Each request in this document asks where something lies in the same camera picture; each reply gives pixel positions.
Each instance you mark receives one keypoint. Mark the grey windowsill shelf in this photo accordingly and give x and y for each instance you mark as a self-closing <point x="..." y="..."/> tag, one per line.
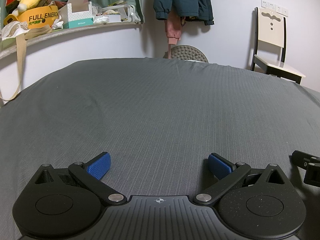
<point x="75" y="31"/>

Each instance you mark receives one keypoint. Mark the white wall socket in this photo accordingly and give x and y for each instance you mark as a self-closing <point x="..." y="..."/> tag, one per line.
<point x="265" y="3"/>
<point x="272" y="6"/>
<point x="278" y="8"/>
<point x="285" y="12"/>

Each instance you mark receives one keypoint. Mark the cream and black chair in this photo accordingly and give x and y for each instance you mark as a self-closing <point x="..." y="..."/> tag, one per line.
<point x="271" y="32"/>

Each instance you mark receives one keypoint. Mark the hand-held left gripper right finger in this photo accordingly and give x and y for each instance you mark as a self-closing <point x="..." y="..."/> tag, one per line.
<point x="220" y="166"/>

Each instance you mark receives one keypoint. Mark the dark teal jacket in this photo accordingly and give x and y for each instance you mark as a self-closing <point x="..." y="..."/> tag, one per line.
<point x="185" y="0"/>

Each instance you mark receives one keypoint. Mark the beige canvas tote bag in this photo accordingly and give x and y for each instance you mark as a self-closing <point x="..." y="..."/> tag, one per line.
<point x="21" y="50"/>

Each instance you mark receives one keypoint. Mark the crumpled white tissue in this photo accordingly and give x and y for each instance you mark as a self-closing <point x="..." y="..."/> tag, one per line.
<point x="57" y="23"/>

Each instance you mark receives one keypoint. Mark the yellow cardboard box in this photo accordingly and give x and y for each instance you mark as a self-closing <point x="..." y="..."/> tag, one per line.
<point x="37" y="17"/>

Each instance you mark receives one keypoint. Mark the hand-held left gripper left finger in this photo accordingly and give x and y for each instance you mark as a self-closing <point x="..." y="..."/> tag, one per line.
<point x="98" y="166"/>

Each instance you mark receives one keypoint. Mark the pink hanging garment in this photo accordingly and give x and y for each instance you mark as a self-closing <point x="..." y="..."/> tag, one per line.
<point x="173" y="30"/>

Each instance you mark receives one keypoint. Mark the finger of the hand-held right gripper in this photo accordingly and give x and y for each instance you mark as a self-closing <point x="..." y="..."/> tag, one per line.
<point x="310" y="172"/>

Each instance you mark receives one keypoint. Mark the teal and white tissue box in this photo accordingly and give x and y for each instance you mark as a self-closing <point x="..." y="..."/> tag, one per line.
<point x="77" y="20"/>

